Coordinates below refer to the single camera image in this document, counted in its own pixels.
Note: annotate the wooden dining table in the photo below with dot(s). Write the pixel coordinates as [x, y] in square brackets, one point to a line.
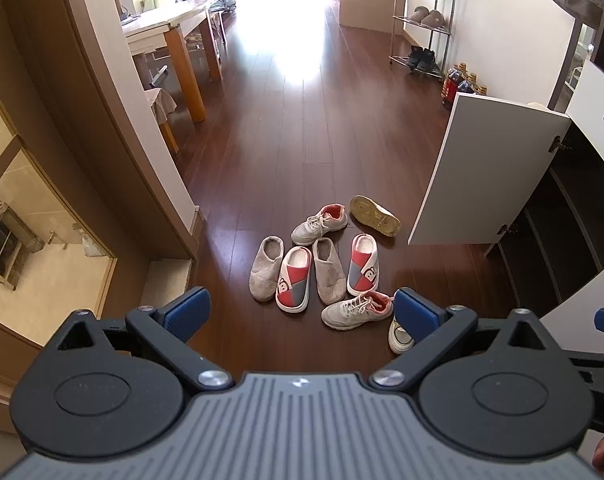
[172, 25]

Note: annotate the beige fuzzy slipper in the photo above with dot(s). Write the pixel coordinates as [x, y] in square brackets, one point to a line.
[329, 275]
[267, 275]

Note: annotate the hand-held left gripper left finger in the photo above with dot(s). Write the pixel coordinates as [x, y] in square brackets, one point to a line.
[187, 310]

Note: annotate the brown suede slipper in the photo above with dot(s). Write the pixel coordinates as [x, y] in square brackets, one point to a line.
[418, 15]
[433, 19]

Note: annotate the cardboard box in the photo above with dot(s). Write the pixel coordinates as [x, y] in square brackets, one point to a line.
[367, 5]

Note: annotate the grey pink mesh sneaker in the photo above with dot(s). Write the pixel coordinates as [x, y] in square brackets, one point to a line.
[352, 312]
[317, 225]

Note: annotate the white cabinet door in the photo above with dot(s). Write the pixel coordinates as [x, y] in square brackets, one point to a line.
[482, 170]
[572, 307]

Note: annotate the black shoe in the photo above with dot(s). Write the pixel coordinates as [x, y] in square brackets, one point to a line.
[415, 58]
[428, 61]

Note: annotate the red grey cartoon slipper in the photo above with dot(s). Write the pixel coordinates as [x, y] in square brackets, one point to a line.
[292, 290]
[362, 270]

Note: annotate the metal shoe rack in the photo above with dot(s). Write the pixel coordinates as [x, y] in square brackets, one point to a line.
[399, 62]

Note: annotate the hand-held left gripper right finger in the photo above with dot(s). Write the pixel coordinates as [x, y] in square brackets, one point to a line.
[417, 310]

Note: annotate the wooden stool with cushion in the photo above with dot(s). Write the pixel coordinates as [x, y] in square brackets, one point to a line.
[159, 102]

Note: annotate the wooden door frame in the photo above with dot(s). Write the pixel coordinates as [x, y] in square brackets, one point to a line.
[82, 60]

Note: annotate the white green sneaker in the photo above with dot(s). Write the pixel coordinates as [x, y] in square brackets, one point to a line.
[374, 215]
[399, 337]

